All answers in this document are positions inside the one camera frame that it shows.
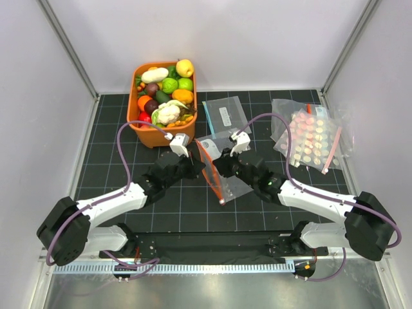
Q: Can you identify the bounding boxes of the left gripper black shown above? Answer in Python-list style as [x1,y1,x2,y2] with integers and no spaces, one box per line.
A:
[164,148,205,189]

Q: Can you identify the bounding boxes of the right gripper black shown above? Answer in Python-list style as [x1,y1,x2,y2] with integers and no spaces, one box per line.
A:
[212,145,257,189]

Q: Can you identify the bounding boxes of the orange zipper clear bag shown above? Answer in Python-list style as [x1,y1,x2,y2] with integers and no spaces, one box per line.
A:
[194,130,255,205]

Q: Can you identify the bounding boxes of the toy cauliflower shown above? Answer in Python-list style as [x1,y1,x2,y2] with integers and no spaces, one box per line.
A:
[151,100,189,126]

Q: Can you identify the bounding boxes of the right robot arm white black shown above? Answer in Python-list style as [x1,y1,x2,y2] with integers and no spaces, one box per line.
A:
[213,149,395,261]

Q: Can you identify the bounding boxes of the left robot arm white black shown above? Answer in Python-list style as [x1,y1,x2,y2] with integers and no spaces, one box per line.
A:
[37,152,205,266]

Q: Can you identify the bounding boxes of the blue zipper clear bag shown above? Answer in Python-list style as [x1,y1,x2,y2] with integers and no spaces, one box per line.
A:
[202,96,248,135]

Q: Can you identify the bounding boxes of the polka dot zip bag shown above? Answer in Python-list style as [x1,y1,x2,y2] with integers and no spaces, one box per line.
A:
[274,109,342,174]

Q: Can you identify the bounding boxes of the orange plastic basket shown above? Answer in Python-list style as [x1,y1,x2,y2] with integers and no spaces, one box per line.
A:
[126,61,198,148]

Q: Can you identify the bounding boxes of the green toy apple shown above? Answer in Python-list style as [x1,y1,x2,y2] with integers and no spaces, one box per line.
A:
[178,77,194,91]

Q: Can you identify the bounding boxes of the dark purple toy onion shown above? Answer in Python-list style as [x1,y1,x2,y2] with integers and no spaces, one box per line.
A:
[145,82,160,97]

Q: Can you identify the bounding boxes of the yellow toy pear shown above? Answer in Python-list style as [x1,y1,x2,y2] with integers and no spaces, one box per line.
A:
[176,59,194,78]

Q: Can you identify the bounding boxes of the white toy radish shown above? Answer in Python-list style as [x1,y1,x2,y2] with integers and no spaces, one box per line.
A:
[141,68,169,84]

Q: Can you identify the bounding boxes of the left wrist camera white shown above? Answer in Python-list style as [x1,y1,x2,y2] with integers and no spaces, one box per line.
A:
[165,133,189,157]

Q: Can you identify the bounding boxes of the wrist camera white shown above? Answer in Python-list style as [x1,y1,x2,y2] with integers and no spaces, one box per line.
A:
[165,133,189,157]
[229,131,250,156]

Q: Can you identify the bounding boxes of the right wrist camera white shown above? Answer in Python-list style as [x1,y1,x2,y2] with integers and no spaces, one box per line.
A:
[229,131,250,156]

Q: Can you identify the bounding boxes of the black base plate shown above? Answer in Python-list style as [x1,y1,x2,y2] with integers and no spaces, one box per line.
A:
[109,230,328,265]

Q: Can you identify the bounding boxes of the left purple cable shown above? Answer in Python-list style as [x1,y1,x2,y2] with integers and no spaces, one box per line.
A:
[44,120,176,281]

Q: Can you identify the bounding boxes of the aluminium frame rail front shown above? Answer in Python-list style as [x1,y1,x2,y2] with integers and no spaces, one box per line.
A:
[38,241,392,274]

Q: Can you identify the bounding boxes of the left aluminium frame post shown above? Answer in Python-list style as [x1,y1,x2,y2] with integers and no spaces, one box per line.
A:
[36,0,98,100]

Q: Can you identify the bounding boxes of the aluminium frame post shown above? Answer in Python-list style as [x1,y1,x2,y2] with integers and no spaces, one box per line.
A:
[36,0,98,100]
[321,0,381,97]

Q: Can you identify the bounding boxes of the right aluminium frame post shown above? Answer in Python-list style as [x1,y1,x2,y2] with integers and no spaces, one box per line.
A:
[321,0,381,97]

